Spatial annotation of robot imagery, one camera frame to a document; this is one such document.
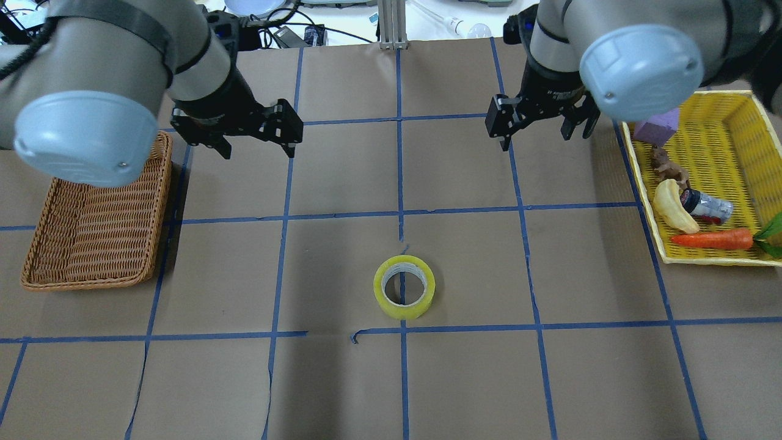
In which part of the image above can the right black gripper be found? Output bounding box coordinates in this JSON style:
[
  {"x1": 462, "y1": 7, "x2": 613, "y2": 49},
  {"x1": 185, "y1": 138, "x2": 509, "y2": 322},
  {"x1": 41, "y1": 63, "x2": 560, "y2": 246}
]
[{"x1": 486, "y1": 61, "x2": 601, "y2": 152}]

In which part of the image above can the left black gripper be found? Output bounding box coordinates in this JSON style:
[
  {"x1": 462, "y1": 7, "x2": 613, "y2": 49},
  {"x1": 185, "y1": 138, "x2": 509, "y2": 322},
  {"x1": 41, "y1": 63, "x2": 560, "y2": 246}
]
[{"x1": 171, "y1": 95, "x2": 304, "y2": 161}]

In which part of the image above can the yellow tape roll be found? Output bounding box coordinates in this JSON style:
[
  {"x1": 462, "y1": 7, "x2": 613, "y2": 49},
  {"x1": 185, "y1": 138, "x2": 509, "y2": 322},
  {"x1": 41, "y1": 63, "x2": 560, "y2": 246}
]
[{"x1": 373, "y1": 254, "x2": 436, "y2": 321}]

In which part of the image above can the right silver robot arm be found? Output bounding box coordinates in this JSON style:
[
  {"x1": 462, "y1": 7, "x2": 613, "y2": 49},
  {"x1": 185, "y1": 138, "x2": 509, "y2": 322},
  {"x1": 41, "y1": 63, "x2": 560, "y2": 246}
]
[{"x1": 485, "y1": 1, "x2": 781, "y2": 150}]

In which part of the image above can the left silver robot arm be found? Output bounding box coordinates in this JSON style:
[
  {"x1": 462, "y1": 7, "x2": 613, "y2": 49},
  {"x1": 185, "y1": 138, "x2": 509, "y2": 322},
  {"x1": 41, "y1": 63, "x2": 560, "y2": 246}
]
[{"x1": 1, "y1": 1, "x2": 304, "y2": 188}]

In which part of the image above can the purple foam block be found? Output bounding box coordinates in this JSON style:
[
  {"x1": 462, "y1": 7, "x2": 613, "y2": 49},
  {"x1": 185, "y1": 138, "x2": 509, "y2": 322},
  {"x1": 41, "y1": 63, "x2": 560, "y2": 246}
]
[{"x1": 633, "y1": 108, "x2": 681, "y2": 147}]

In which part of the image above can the brown toy figure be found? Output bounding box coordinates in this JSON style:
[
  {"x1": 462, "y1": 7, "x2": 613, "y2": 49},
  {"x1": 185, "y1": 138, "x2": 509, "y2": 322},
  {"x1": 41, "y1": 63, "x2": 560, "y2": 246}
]
[{"x1": 650, "y1": 147, "x2": 690, "y2": 190}]

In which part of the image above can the light blue plate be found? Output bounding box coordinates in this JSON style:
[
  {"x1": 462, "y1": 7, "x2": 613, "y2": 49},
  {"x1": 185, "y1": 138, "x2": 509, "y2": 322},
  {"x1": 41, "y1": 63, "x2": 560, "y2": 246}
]
[{"x1": 224, "y1": 0, "x2": 287, "y2": 18}]

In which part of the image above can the yellow toy banana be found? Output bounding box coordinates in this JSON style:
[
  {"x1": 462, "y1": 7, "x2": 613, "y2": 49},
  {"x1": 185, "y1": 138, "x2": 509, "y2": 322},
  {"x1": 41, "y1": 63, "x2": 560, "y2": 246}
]
[{"x1": 652, "y1": 179, "x2": 700, "y2": 234}]

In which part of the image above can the small printed can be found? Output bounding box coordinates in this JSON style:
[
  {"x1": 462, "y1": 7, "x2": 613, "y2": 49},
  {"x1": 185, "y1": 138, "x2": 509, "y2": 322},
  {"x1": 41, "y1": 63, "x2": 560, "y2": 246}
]
[{"x1": 679, "y1": 188, "x2": 734, "y2": 225}]

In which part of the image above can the yellow plastic basket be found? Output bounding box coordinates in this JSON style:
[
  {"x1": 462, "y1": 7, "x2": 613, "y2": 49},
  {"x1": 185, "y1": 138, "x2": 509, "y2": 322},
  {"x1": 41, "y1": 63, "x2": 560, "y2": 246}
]
[{"x1": 618, "y1": 90, "x2": 781, "y2": 266}]

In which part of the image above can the brown wicker basket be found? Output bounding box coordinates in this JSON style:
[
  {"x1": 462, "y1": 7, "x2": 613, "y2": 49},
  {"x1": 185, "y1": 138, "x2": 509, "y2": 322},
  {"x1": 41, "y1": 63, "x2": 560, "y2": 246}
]
[{"x1": 20, "y1": 131, "x2": 174, "y2": 292}]

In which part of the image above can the orange toy carrot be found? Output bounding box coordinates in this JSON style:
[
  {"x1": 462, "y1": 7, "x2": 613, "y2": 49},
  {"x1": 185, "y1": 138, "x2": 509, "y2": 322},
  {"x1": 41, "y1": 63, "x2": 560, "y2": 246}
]
[{"x1": 670, "y1": 213, "x2": 781, "y2": 259}]

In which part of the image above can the aluminium frame post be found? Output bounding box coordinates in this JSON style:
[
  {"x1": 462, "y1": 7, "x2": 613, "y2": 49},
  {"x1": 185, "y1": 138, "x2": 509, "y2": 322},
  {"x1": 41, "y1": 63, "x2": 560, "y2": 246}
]
[{"x1": 377, "y1": 0, "x2": 409, "y2": 50}]

